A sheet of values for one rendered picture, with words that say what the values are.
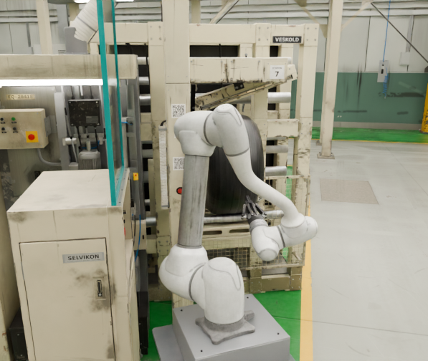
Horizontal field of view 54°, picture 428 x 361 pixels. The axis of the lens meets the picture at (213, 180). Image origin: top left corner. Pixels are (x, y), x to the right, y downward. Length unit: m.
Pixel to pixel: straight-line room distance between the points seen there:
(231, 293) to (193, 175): 0.48
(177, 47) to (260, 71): 0.59
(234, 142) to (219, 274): 0.49
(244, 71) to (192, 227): 1.20
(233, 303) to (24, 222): 0.81
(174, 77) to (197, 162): 0.73
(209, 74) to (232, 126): 1.04
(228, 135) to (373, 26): 10.22
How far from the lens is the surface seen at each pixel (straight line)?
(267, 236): 1.84
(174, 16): 2.28
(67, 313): 1.78
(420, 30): 11.83
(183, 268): 1.70
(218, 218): 2.39
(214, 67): 2.56
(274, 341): 1.67
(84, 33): 2.58
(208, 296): 1.62
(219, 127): 1.57
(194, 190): 1.67
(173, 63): 2.27
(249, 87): 2.75
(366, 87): 11.57
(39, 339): 1.87
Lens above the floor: 1.79
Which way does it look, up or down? 16 degrees down
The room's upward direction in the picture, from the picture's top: straight up
